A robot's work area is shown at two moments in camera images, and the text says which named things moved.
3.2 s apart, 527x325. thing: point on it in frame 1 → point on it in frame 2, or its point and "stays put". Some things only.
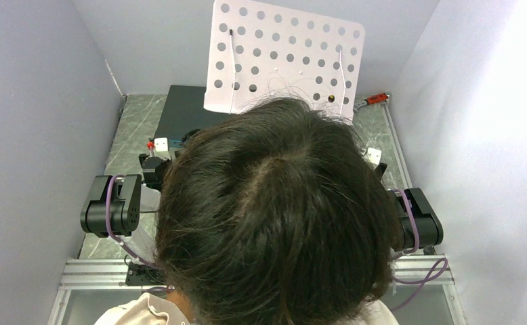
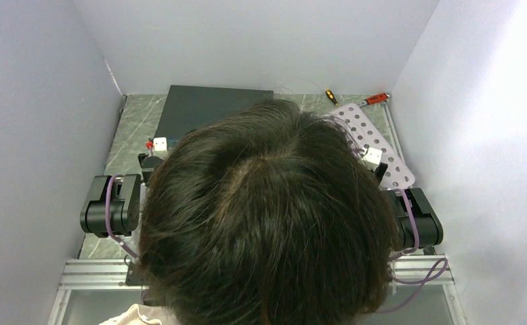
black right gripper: [381, 168] stays put
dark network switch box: [184, 112] stays put
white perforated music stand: [258, 51] → [371, 133]
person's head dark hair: [278, 214] stays put
